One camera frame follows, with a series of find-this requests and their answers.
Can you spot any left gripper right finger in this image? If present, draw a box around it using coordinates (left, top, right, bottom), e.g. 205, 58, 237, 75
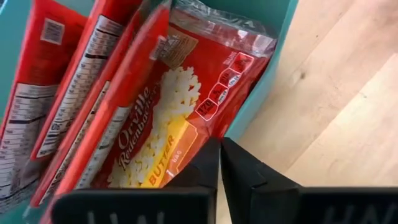
220, 136, 398, 224

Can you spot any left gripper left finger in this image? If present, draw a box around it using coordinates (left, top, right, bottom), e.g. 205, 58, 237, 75
50, 138, 222, 224

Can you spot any teal plastic basket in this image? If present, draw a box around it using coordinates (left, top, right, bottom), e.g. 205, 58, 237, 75
0, 0, 300, 224

